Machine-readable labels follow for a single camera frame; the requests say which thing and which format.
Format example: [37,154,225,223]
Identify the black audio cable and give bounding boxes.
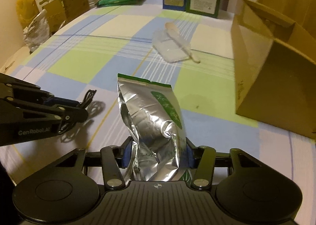
[59,88,107,142]

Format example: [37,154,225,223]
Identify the open cardboard box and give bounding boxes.
[231,0,315,139]

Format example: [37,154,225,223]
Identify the crumpled silver bag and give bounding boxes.
[23,9,50,53]

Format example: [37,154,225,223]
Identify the yellow plastic bag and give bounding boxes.
[16,0,39,29]

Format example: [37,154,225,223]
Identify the silver foil pouch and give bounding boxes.
[117,74,192,182]

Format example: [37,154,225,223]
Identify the checkered tablecloth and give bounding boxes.
[1,0,315,193]

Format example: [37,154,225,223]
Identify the wooden spoon in wrapper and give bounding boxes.
[165,22,200,63]

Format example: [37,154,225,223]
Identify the brown cardboard box on floor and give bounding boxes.
[35,0,90,34]

